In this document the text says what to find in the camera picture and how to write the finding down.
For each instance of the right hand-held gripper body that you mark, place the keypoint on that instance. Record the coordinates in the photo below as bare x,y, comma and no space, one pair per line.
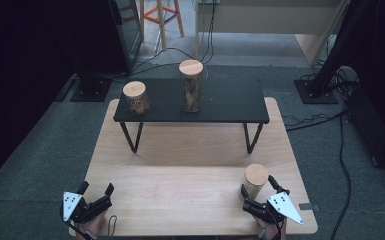
276,208

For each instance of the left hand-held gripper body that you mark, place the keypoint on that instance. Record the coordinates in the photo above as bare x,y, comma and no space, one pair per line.
85,209

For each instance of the light wooden cylinder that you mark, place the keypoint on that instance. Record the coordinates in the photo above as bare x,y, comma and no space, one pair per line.
256,178

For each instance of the black shelf with metal legs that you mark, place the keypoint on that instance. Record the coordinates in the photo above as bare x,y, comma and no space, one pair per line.
220,100

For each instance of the tall bark wooden cylinder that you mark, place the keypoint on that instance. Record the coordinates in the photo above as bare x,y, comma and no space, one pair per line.
191,86

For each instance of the person's left hand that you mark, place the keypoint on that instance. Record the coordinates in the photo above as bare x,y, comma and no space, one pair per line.
93,226

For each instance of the person's right hand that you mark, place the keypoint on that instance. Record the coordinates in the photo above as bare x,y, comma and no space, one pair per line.
271,230

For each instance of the grey tape strip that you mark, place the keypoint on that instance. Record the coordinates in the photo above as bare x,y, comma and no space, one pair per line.
308,206

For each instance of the black square stand base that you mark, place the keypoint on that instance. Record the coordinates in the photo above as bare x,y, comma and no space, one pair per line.
315,92
91,90

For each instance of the black box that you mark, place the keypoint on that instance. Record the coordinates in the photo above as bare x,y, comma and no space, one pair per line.
373,130

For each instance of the black slanted stand pole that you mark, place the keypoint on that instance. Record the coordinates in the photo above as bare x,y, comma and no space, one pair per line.
338,46

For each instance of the black framed glass panel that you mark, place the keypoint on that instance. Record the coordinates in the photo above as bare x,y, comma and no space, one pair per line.
130,30

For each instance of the beige wooden desk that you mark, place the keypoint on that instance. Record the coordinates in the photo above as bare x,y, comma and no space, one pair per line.
256,18

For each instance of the wooden stool with orange braces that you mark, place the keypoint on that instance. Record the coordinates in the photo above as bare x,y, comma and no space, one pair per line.
161,20

